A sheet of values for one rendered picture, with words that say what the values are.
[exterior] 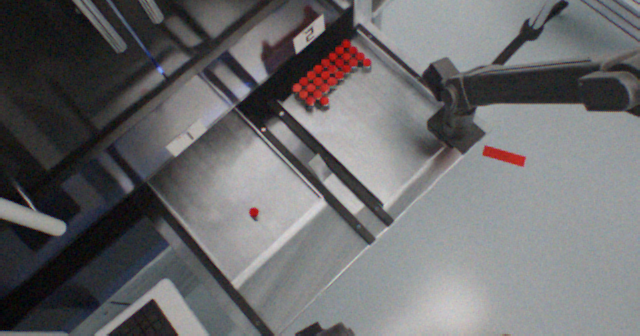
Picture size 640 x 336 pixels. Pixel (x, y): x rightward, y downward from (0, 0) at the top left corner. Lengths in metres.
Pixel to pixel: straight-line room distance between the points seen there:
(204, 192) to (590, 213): 1.50
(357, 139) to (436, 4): 1.34
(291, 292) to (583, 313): 1.27
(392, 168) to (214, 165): 0.40
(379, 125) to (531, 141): 1.12
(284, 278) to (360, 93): 0.46
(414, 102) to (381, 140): 0.12
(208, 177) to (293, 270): 0.29
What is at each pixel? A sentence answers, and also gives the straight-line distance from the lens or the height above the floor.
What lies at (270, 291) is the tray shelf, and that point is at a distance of 1.16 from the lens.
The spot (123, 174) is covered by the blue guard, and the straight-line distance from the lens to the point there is 1.09.
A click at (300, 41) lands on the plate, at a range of 1.17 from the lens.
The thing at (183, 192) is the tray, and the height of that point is 0.88.
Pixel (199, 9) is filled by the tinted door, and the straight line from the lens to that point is 0.90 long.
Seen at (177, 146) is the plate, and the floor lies 1.02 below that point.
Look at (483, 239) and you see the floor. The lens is 2.11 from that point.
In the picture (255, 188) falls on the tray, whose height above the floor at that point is 0.88.
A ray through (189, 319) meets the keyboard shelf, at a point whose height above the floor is 0.80.
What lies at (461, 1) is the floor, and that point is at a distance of 2.49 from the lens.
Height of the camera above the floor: 2.02
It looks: 71 degrees down
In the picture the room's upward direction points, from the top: 11 degrees counter-clockwise
